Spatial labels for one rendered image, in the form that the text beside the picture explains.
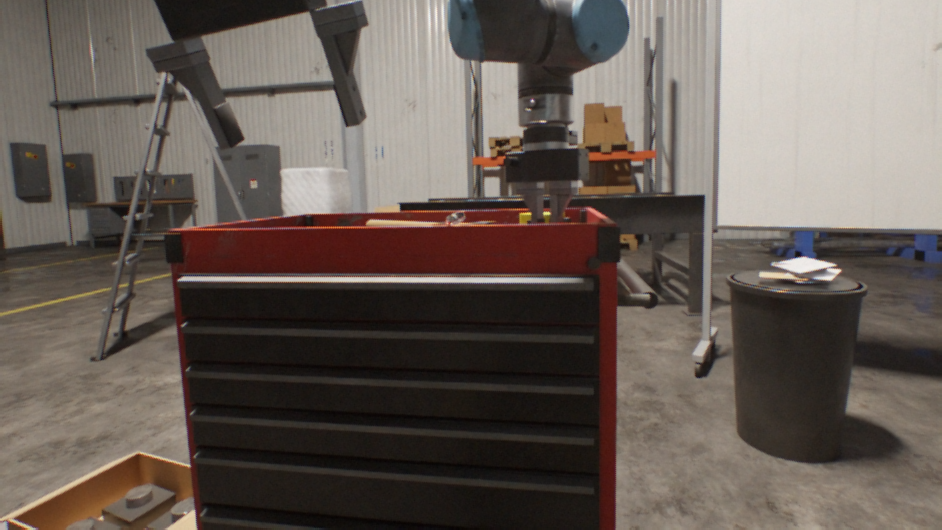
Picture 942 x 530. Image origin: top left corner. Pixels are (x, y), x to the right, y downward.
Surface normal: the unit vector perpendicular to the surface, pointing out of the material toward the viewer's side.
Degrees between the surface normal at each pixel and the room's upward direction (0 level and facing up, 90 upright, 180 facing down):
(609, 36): 90
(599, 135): 90
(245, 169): 90
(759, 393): 94
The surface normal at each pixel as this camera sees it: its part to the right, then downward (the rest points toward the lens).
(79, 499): 0.93, 0.01
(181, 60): -0.08, 0.49
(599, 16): 0.40, 0.08
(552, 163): -0.55, 0.11
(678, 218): -0.11, 0.11
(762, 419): -0.86, 0.14
